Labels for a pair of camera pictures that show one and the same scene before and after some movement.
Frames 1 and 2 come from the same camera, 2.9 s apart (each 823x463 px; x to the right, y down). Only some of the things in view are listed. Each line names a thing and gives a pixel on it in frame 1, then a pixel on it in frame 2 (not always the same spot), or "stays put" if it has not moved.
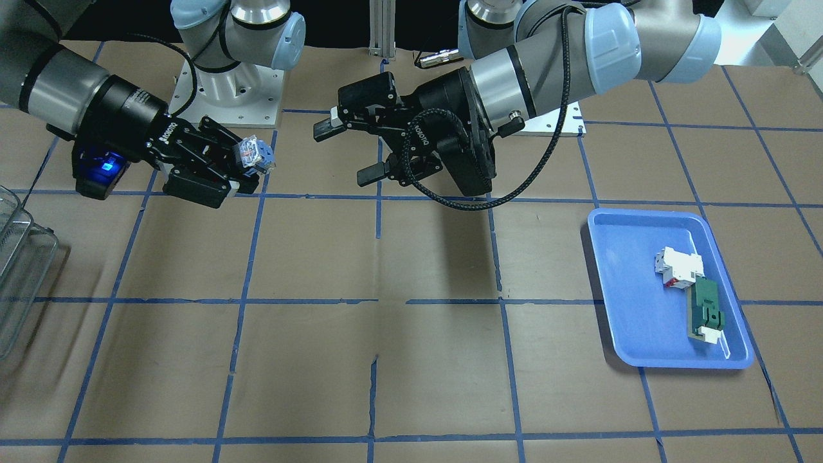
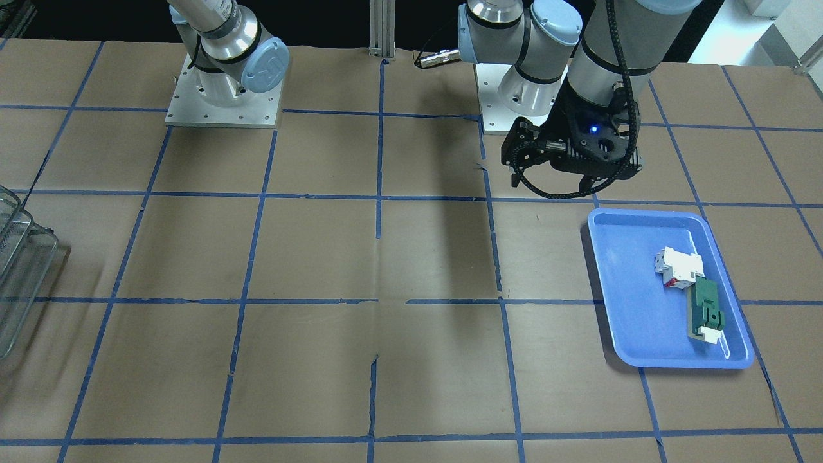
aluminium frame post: x=382 y=28 stays put
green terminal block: x=706 y=318 stays put
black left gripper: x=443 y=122 to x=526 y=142
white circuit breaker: x=678 y=269 stays put
